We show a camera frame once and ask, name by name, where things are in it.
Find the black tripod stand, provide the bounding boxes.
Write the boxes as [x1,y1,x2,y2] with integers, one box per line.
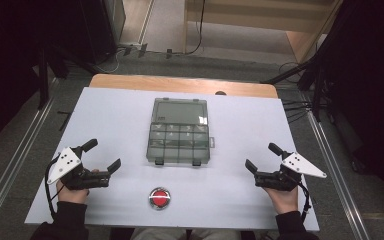
[259,54,329,123]

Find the person's right hand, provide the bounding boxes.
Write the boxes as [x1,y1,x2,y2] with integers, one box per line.
[262,186,300,215]

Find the light wooden furniture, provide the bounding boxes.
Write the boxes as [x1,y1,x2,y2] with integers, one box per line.
[182,0,345,64]

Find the person's left hand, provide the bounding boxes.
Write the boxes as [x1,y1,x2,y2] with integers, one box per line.
[55,168,100,205]

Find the white floor cable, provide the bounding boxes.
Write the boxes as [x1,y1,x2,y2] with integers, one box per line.
[94,49,123,75]

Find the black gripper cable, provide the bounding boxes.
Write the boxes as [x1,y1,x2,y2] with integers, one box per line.
[292,179,312,223]
[44,155,62,222]

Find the dark cabinet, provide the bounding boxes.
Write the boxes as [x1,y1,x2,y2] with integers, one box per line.
[78,0,127,66]

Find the black curtain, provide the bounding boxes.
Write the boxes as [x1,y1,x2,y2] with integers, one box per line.
[308,0,384,211]
[0,0,91,156]

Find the clear plastic compartment box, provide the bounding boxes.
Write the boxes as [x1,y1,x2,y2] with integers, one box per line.
[145,97,216,167]

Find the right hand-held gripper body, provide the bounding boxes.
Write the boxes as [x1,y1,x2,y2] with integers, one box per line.
[254,151,328,192]

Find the metal floor rail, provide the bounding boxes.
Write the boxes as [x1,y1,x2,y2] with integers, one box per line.
[0,78,61,231]
[304,108,372,240]

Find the red round push button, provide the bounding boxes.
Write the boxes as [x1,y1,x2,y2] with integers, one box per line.
[148,186,172,211]

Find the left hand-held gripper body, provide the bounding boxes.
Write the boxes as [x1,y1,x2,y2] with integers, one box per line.
[46,145,111,192]

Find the black hanging cable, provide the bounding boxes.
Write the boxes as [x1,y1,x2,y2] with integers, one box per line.
[183,0,207,56]

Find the black metal stand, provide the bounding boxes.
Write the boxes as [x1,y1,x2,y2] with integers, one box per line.
[34,39,71,112]

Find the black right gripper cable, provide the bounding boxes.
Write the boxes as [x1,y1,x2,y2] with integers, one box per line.
[292,179,312,223]

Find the black floor cables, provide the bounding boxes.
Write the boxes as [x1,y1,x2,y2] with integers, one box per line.
[278,60,314,125]

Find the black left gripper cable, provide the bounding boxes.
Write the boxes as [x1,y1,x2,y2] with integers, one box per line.
[44,155,62,222]

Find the person's legs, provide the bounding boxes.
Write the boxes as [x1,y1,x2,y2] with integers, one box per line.
[129,227,242,240]

